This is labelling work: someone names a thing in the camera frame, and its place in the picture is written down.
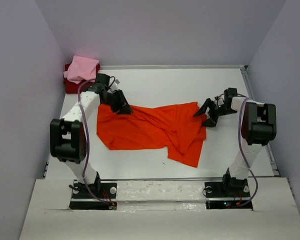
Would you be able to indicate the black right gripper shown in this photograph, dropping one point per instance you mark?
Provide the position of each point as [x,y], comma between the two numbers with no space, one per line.
[211,121]

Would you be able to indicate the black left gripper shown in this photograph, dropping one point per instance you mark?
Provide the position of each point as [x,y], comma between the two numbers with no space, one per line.
[122,107]

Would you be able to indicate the orange t shirt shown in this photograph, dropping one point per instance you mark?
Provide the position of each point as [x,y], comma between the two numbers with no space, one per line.
[172,126]

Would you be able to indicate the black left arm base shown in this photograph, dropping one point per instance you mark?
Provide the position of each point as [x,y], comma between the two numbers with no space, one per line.
[105,199]

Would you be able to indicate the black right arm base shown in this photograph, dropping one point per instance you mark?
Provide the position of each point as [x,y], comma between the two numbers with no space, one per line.
[219,199]

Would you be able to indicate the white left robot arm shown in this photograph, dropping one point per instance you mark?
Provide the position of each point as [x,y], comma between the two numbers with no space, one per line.
[69,136]

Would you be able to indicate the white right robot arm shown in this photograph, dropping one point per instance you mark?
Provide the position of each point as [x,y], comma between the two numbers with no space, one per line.
[257,126]

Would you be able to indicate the pink folded t shirt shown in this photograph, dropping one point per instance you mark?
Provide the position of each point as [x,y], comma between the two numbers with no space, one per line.
[81,69]

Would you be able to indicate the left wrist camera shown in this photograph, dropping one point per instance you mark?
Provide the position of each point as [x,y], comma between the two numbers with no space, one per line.
[113,84]

